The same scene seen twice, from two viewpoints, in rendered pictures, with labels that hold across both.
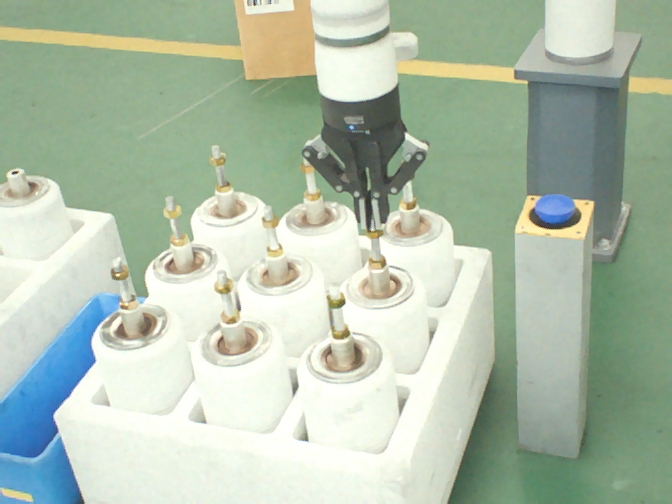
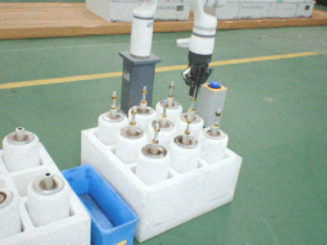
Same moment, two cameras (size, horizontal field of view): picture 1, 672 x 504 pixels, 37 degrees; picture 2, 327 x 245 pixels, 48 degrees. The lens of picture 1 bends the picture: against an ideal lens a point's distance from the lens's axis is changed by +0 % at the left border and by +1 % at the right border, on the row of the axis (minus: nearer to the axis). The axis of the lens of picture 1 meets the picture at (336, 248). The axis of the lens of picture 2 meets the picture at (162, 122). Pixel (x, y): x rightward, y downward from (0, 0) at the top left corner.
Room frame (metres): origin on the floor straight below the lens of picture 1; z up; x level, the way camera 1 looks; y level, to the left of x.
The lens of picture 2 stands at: (0.45, 1.02, 0.81)
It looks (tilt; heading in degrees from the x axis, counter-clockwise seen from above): 27 degrees down; 296
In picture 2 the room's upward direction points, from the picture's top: 7 degrees clockwise
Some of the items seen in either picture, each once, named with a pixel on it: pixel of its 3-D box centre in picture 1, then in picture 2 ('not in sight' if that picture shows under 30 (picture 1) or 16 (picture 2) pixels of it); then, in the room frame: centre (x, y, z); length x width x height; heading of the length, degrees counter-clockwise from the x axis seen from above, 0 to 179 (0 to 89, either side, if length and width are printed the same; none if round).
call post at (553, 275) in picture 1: (553, 334); (207, 123); (0.87, -0.23, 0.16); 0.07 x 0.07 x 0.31; 66
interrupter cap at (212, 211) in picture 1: (228, 210); (113, 117); (1.08, 0.13, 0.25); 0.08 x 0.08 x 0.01
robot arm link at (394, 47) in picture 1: (359, 44); (198, 39); (0.89, -0.05, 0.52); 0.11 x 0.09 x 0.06; 161
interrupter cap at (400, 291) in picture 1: (380, 287); (190, 118); (0.87, -0.04, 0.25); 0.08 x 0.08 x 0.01
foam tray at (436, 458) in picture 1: (298, 383); (158, 165); (0.92, 0.07, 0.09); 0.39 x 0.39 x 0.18; 66
